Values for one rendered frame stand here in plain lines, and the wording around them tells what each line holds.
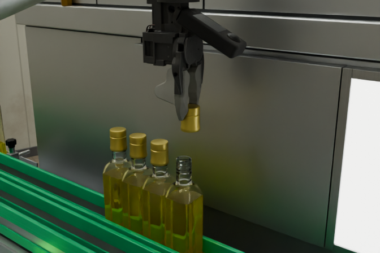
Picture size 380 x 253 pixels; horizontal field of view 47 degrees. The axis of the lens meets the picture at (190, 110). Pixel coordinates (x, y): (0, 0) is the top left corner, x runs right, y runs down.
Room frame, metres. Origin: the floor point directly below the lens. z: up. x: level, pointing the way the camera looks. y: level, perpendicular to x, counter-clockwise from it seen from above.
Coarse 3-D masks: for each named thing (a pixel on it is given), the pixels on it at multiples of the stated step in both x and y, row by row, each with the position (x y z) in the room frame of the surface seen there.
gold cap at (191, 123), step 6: (192, 108) 0.73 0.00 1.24; (198, 108) 0.74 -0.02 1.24; (192, 114) 0.73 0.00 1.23; (198, 114) 0.74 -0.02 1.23; (186, 120) 0.73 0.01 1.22; (192, 120) 0.73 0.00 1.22; (198, 120) 0.74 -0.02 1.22; (180, 126) 0.74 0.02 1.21; (186, 126) 0.73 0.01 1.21; (192, 126) 0.73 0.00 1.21; (198, 126) 0.74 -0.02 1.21; (186, 132) 0.73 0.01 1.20; (192, 132) 0.73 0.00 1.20
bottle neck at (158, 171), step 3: (153, 165) 0.78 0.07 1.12; (165, 165) 0.78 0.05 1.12; (153, 168) 0.78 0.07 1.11; (156, 168) 0.77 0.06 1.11; (159, 168) 0.77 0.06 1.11; (162, 168) 0.77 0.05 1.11; (165, 168) 0.78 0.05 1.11; (153, 171) 0.78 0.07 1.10; (156, 171) 0.77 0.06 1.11; (159, 171) 0.77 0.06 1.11; (162, 171) 0.77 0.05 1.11; (165, 171) 0.78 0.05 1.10; (153, 174) 0.78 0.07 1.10; (156, 174) 0.77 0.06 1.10; (159, 174) 0.77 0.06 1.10; (162, 174) 0.77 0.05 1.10; (165, 174) 0.78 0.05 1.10
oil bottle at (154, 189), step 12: (156, 180) 0.77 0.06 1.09; (168, 180) 0.77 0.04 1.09; (144, 192) 0.77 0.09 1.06; (156, 192) 0.76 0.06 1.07; (144, 204) 0.78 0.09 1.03; (156, 204) 0.76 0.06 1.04; (144, 216) 0.78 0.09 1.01; (156, 216) 0.76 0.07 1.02; (144, 228) 0.78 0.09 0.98; (156, 228) 0.76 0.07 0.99; (156, 240) 0.76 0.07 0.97
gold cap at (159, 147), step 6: (150, 144) 0.78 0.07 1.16; (156, 144) 0.77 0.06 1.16; (162, 144) 0.77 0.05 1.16; (168, 144) 0.79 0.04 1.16; (150, 150) 0.78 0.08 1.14; (156, 150) 0.77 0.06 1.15; (162, 150) 0.77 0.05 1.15; (168, 150) 0.78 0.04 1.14; (156, 156) 0.77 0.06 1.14; (162, 156) 0.77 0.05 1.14; (168, 156) 0.78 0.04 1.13; (150, 162) 0.78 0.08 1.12; (156, 162) 0.77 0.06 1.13; (162, 162) 0.77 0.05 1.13; (168, 162) 0.78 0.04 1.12
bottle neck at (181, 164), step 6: (180, 156) 0.76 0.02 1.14; (186, 156) 0.76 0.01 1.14; (180, 162) 0.74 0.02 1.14; (186, 162) 0.74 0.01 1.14; (180, 168) 0.74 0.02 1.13; (186, 168) 0.74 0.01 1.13; (180, 174) 0.74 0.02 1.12; (186, 174) 0.74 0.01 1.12; (180, 180) 0.74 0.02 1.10; (186, 180) 0.74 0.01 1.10
